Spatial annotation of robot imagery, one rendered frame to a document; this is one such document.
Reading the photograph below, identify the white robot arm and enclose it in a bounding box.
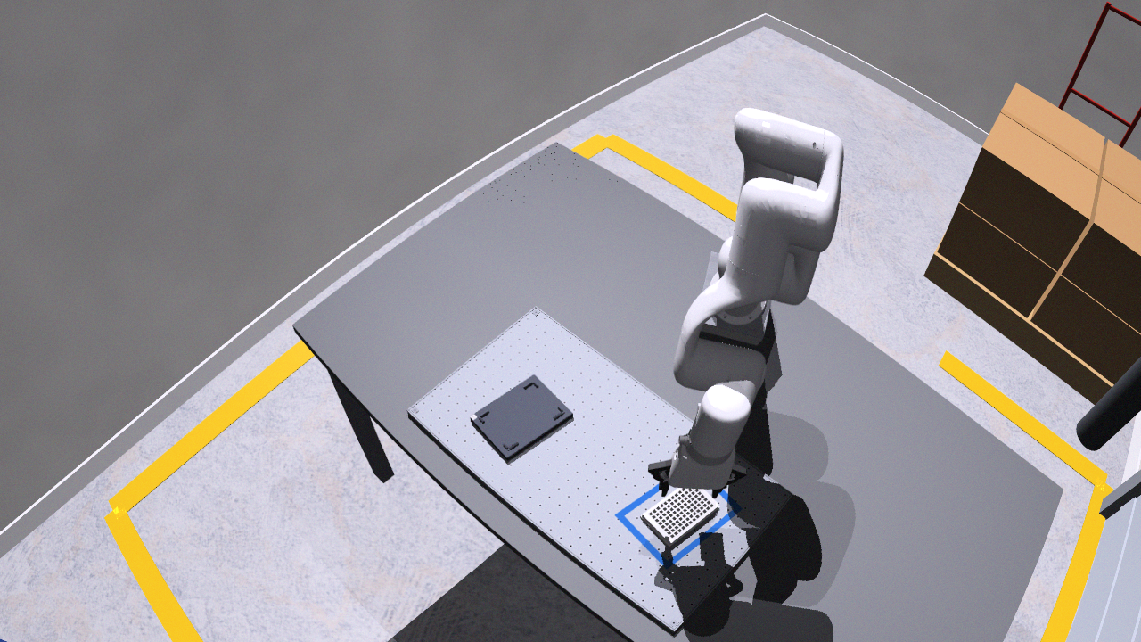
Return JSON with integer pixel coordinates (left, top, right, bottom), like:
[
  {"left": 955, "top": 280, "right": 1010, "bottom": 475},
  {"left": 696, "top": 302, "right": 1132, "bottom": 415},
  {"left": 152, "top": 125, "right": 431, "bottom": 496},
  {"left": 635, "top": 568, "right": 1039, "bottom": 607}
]
[{"left": 674, "top": 108, "right": 844, "bottom": 466}]

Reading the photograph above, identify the blue tape outline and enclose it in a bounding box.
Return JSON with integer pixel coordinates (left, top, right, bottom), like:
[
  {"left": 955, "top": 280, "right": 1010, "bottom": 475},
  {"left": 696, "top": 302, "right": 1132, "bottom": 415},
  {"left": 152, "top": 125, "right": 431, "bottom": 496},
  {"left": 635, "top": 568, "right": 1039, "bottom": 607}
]
[{"left": 615, "top": 483, "right": 742, "bottom": 569}]

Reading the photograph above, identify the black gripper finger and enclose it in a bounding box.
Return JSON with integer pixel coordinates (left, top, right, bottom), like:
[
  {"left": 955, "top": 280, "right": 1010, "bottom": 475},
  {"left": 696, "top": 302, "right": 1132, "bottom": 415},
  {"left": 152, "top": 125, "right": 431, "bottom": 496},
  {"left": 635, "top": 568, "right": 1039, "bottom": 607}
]
[
  {"left": 648, "top": 460, "right": 672, "bottom": 497},
  {"left": 712, "top": 464, "right": 746, "bottom": 498}
]

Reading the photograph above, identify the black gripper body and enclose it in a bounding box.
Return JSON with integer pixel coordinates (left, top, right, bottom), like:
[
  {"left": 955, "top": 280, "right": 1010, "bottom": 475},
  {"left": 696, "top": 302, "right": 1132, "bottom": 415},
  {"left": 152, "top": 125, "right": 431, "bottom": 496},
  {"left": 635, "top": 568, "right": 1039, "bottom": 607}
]
[{"left": 667, "top": 444, "right": 735, "bottom": 490}]

